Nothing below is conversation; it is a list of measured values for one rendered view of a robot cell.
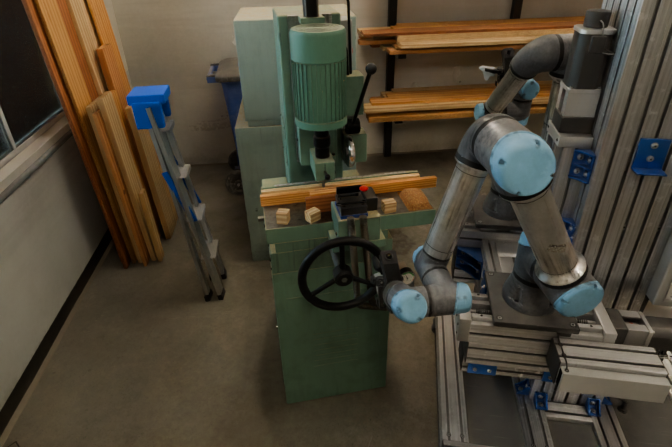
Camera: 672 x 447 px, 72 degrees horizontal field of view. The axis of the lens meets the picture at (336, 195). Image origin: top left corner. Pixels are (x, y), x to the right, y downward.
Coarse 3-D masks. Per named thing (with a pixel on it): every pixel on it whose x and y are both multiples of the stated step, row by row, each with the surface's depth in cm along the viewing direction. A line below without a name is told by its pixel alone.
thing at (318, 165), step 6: (312, 150) 168; (312, 156) 164; (330, 156) 163; (312, 162) 165; (318, 162) 159; (324, 162) 159; (330, 162) 159; (312, 168) 167; (318, 168) 159; (324, 168) 160; (330, 168) 160; (318, 174) 160; (324, 174) 161; (330, 174) 161; (318, 180) 161
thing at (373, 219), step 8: (336, 208) 153; (336, 216) 149; (368, 216) 148; (376, 216) 148; (336, 224) 150; (344, 224) 147; (368, 224) 149; (376, 224) 149; (336, 232) 151; (344, 232) 148; (360, 232) 150; (368, 232) 150; (376, 232) 151
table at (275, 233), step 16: (272, 208) 166; (288, 208) 165; (304, 208) 165; (400, 208) 164; (272, 224) 156; (288, 224) 156; (304, 224) 156; (320, 224) 157; (384, 224) 162; (400, 224) 163; (416, 224) 164; (272, 240) 156; (288, 240) 157; (384, 240) 153
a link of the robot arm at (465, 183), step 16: (464, 144) 105; (464, 160) 106; (464, 176) 108; (480, 176) 107; (448, 192) 112; (464, 192) 109; (448, 208) 112; (464, 208) 111; (432, 224) 118; (448, 224) 113; (464, 224) 115; (432, 240) 117; (448, 240) 115; (416, 256) 124; (432, 256) 118; (448, 256) 118
